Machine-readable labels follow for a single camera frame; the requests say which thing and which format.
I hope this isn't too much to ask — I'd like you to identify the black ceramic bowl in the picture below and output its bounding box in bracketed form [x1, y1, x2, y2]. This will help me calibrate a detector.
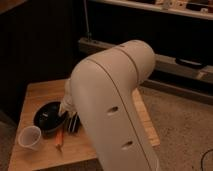
[33, 101, 67, 131]

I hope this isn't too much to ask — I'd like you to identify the grey vertical pole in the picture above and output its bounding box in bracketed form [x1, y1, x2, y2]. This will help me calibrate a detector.
[83, 0, 92, 41]

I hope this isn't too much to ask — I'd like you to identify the black cable on floor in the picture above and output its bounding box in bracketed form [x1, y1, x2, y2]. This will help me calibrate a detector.
[200, 148, 213, 171]

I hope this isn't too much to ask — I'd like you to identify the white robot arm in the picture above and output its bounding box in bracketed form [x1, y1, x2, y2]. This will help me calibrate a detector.
[61, 40, 161, 171]

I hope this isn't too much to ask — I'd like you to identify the black handle on baseboard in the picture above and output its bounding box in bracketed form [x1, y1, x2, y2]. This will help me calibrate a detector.
[175, 58, 207, 69]

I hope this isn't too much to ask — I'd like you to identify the white shelf with items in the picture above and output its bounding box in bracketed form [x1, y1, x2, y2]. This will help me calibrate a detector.
[90, 0, 213, 21]

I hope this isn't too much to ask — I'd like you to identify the small wooden table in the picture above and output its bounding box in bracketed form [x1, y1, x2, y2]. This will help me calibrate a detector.
[7, 78, 161, 171]

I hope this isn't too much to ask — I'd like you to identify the orange carrot toy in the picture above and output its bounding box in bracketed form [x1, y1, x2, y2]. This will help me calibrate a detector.
[55, 129, 64, 150]

